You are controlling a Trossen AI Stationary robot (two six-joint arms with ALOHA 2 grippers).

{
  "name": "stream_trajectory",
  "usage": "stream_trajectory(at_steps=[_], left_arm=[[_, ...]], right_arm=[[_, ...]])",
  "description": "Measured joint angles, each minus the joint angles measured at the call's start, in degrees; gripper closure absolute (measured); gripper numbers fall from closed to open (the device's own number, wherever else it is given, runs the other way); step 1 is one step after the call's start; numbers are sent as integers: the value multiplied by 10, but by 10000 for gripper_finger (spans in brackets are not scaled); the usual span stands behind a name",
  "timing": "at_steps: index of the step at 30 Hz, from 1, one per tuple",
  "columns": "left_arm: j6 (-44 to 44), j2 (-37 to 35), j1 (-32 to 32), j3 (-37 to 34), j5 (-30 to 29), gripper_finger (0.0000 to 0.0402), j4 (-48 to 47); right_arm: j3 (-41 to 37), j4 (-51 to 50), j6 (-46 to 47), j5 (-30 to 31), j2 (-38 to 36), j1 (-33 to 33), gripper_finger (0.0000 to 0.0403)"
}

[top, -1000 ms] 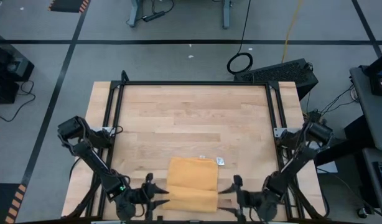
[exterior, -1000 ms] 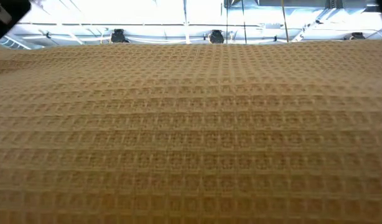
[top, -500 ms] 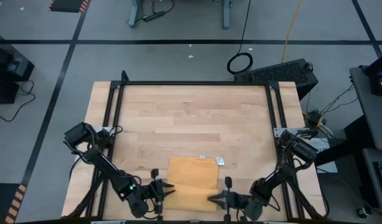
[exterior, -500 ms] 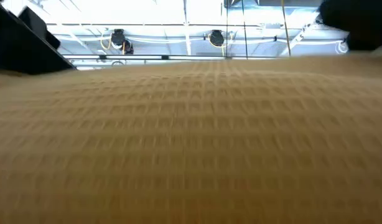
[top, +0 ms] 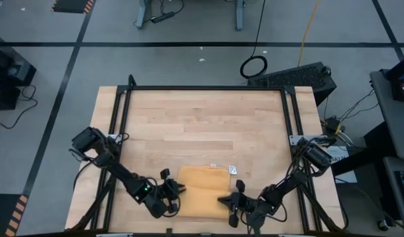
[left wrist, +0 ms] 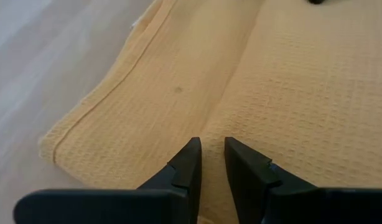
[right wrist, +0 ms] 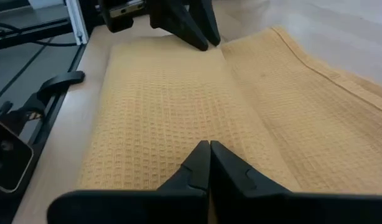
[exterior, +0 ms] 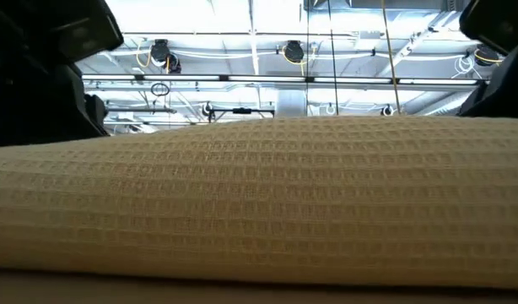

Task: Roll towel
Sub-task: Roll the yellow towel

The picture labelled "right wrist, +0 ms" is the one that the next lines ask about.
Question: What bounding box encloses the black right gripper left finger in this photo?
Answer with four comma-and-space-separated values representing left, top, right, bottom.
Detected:
156, 140, 211, 192

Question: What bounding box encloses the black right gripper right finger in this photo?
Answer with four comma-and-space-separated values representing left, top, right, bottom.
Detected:
210, 140, 293, 224

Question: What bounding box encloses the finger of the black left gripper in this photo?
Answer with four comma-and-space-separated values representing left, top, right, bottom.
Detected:
187, 0, 222, 47
148, 0, 210, 52

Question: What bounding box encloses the orange waffle weave towel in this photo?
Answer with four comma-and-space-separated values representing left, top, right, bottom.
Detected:
75, 26, 382, 224

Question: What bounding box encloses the silver aluminium extrusion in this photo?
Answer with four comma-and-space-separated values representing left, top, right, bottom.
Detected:
65, 0, 89, 46

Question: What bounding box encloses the black floor cable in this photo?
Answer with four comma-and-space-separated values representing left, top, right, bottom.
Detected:
0, 21, 78, 47

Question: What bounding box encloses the black aluminium table frame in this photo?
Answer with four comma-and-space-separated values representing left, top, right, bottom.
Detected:
0, 17, 88, 224

